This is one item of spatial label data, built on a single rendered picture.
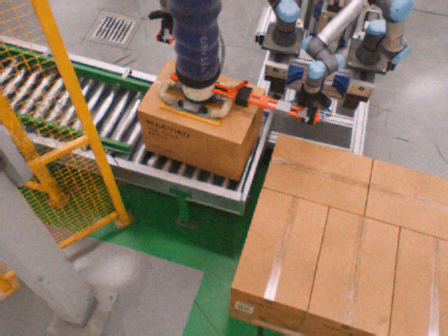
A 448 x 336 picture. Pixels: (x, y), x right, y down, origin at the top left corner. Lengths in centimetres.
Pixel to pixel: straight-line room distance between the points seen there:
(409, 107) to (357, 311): 197
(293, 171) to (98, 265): 135
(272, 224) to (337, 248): 37
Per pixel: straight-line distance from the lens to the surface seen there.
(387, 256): 278
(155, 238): 329
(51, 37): 199
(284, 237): 269
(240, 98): 246
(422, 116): 408
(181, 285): 317
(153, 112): 261
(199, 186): 275
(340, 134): 350
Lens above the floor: 302
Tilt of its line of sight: 54 degrees down
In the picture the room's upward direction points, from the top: 5 degrees clockwise
